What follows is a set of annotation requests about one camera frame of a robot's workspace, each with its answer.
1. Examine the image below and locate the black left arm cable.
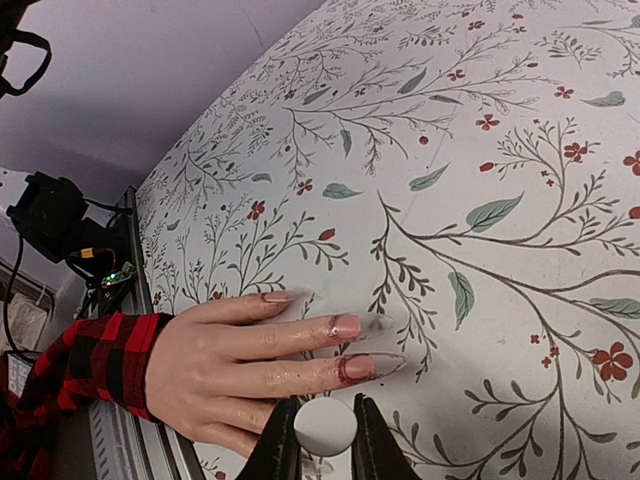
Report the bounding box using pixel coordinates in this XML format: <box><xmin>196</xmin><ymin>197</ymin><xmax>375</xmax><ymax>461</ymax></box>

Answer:
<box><xmin>0</xmin><ymin>27</ymin><xmax>54</xmax><ymax>99</ymax></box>

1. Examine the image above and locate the red black plaid sleeve forearm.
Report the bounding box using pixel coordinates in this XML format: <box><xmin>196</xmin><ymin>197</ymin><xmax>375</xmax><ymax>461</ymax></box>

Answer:
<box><xmin>1</xmin><ymin>313</ymin><xmax>173</xmax><ymax>479</ymax></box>

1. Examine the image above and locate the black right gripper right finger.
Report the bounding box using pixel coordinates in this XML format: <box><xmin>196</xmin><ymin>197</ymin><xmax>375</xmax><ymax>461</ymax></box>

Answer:
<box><xmin>351</xmin><ymin>394</ymin><xmax>420</xmax><ymax>480</ymax></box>

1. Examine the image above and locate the aluminium front frame rail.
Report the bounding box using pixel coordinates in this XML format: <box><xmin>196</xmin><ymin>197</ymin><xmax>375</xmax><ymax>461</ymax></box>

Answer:
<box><xmin>85</xmin><ymin>187</ymin><xmax>204</xmax><ymax>479</ymax></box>

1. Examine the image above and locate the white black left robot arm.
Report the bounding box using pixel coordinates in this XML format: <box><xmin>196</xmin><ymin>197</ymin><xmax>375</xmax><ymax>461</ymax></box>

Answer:
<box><xmin>0</xmin><ymin>167</ymin><xmax>29</xmax><ymax>231</ymax></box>

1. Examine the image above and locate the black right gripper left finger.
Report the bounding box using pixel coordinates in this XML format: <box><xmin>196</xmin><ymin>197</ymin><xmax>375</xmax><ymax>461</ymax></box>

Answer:
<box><xmin>236</xmin><ymin>397</ymin><xmax>302</xmax><ymax>480</ymax></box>

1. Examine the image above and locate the person's left hand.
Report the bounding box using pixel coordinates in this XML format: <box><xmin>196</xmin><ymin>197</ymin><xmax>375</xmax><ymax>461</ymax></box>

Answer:
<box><xmin>144</xmin><ymin>291</ymin><xmax>406</xmax><ymax>457</ymax></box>

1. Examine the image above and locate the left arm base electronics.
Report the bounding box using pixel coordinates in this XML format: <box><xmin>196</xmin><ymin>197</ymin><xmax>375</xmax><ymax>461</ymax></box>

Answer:
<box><xmin>6</xmin><ymin>172</ymin><xmax>135</xmax><ymax>315</ymax></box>

